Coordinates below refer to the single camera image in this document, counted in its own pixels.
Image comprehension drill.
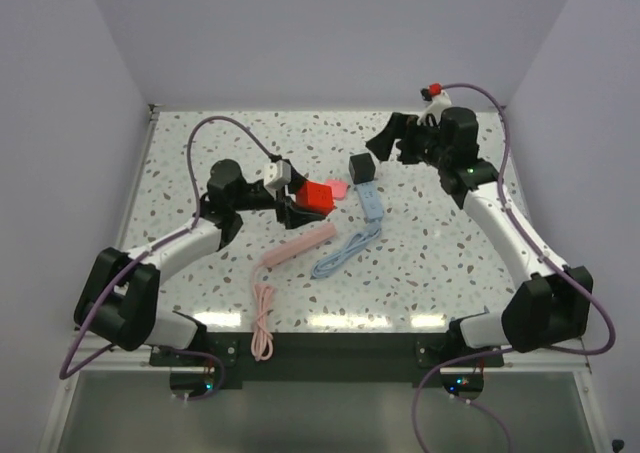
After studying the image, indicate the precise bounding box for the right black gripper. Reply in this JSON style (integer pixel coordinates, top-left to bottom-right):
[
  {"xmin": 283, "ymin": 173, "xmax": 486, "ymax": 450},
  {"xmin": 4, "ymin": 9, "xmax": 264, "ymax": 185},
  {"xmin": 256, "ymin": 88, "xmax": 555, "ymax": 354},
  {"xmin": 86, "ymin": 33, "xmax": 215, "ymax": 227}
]
[{"xmin": 366, "ymin": 112, "xmax": 450, "ymax": 170}]

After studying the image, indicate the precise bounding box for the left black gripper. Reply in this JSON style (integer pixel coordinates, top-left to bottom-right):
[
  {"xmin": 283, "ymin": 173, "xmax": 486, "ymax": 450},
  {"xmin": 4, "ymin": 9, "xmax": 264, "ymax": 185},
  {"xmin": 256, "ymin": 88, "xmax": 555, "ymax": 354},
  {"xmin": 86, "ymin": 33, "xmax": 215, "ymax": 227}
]
[{"xmin": 231, "ymin": 165, "xmax": 325, "ymax": 229}]

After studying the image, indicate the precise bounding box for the red cube plug adapter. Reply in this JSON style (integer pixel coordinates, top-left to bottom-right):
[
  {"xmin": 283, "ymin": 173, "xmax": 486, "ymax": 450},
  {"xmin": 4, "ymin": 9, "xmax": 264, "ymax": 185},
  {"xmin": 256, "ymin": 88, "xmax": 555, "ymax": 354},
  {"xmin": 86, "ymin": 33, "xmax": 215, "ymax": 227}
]
[{"xmin": 295, "ymin": 181, "xmax": 335, "ymax": 216}]

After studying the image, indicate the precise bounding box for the black cube plug adapter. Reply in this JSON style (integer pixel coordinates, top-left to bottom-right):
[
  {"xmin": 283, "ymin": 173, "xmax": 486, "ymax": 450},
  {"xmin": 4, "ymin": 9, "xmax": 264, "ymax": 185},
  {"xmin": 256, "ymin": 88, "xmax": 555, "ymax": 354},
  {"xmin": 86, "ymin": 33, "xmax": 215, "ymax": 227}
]
[{"xmin": 349, "ymin": 153, "xmax": 376, "ymax": 185}]

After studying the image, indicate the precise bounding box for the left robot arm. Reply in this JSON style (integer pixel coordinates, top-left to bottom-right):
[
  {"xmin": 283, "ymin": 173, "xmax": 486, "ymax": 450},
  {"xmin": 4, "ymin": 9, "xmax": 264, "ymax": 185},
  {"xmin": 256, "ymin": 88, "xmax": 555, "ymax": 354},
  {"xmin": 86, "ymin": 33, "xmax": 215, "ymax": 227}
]
[{"xmin": 74, "ymin": 159, "xmax": 334, "ymax": 365}]

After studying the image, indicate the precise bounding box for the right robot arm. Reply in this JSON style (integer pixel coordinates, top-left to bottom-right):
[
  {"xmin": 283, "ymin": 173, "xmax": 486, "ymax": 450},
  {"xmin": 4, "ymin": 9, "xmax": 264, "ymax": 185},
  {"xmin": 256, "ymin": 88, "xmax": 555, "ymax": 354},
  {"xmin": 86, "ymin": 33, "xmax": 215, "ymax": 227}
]
[{"xmin": 366, "ymin": 107, "xmax": 593, "ymax": 366}]

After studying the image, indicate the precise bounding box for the pink flat plug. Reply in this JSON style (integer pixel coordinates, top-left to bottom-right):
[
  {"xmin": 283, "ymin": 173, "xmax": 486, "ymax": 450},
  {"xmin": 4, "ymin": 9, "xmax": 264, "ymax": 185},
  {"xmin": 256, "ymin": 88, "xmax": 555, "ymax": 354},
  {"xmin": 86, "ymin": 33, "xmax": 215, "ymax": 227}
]
[{"xmin": 325, "ymin": 179, "xmax": 349, "ymax": 201}]

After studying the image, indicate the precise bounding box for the pink power strip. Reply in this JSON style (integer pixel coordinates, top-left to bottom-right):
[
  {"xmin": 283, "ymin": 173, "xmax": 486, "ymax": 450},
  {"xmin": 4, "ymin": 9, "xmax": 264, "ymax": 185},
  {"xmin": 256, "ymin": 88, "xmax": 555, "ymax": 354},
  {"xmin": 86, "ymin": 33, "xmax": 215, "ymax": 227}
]
[{"xmin": 261, "ymin": 223, "xmax": 337, "ymax": 268}]

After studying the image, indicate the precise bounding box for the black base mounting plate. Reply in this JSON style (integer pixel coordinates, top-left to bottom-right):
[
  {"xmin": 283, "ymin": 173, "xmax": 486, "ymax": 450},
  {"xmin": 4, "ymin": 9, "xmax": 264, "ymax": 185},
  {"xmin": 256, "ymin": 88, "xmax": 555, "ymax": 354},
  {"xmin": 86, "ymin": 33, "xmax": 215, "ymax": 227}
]
[{"xmin": 149, "ymin": 331, "xmax": 505, "ymax": 390}]

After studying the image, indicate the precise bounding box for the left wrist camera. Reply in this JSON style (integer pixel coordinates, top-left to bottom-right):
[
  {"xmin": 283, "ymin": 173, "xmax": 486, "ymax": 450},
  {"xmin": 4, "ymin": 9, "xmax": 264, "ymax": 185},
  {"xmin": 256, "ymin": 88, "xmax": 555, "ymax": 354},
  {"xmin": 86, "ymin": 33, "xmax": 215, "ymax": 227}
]
[{"xmin": 263, "ymin": 160, "xmax": 292, "ymax": 197}]

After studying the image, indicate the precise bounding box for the blue power cord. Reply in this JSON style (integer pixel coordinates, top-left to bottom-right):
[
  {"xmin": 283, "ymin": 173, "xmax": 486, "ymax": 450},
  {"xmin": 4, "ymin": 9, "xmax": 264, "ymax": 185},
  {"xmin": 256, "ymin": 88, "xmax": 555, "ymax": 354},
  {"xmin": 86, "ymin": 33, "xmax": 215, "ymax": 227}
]
[{"xmin": 309, "ymin": 220, "xmax": 385, "ymax": 282}]

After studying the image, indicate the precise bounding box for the pink power cord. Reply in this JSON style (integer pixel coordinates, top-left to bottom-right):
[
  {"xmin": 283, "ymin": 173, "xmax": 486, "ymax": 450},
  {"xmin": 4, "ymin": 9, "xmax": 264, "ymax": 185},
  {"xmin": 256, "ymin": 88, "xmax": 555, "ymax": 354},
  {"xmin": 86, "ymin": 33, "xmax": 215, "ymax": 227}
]
[{"xmin": 249, "ymin": 262, "xmax": 277, "ymax": 362}]

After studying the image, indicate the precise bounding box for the aluminium frame rail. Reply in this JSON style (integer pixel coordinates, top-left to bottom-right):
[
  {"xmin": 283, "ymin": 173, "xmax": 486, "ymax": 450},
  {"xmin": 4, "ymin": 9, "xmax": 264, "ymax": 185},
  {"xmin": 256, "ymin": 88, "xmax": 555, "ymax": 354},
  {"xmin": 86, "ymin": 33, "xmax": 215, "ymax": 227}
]
[{"xmin": 64, "ymin": 333, "xmax": 591, "ymax": 372}]

